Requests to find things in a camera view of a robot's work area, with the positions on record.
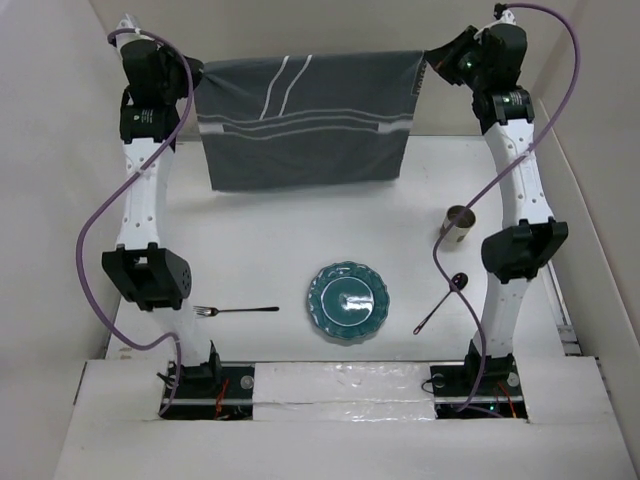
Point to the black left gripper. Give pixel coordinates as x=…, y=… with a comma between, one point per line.
x=168, y=55

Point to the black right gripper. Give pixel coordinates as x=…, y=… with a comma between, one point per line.
x=444, y=57

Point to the grey striped cloth placemat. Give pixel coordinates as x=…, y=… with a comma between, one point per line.
x=317, y=119

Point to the teal ceramic plate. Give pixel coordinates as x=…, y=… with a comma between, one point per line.
x=348, y=301

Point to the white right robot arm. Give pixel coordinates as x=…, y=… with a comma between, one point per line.
x=530, y=234

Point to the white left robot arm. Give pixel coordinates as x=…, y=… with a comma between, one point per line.
x=142, y=267

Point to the dark metal spoon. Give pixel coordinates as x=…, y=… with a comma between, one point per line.
x=458, y=281

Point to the silver metal fork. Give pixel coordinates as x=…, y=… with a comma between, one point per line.
x=204, y=311

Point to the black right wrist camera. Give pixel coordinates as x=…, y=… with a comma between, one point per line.
x=504, y=47

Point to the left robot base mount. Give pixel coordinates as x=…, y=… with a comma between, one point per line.
x=214, y=390

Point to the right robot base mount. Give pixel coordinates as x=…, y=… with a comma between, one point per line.
x=499, y=395

